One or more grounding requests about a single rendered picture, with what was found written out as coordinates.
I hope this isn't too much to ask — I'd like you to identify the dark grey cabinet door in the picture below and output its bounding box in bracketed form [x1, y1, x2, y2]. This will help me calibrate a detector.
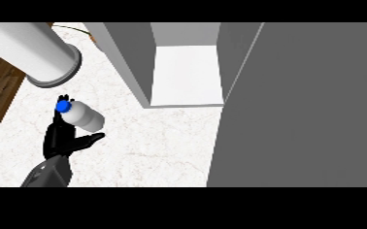
[206, 22, 367, 188]

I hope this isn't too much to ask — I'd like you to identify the white cylinder with grey rim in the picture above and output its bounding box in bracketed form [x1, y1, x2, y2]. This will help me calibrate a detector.
[0, 22, 84, 89]

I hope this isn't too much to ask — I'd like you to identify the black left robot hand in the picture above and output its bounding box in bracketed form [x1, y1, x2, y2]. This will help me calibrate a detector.
[42, 94, 107, 161]

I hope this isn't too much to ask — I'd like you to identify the white bottle with blue cap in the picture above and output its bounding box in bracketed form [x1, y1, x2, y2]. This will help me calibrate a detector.
[55, 99, 107, 134]

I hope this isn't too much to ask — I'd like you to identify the grey open cabinet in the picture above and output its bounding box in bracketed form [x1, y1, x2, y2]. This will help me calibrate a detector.
[82, 22, 266, 110]

